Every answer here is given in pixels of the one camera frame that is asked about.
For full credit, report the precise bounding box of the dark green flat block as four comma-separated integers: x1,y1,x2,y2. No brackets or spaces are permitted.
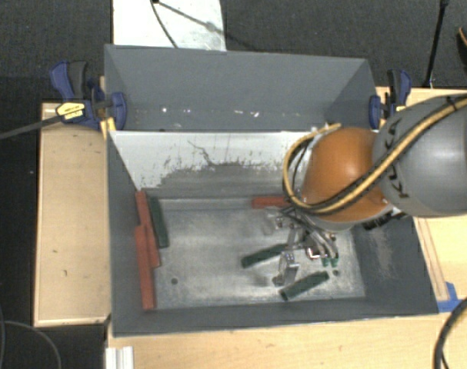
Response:
147,195,170,250
240,243,289,269
279,270,331,302

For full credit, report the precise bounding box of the red-brown flat block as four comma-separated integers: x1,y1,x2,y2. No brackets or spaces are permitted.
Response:
135,190,154,234
134,227,158,311
142,224,162,269
251,195,292,210

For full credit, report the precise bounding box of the pale wood flat board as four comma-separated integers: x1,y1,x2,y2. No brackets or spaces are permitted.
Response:
32,100,113,328

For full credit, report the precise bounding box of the grey metal bin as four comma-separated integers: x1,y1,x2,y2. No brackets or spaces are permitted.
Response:
103,44,440,338

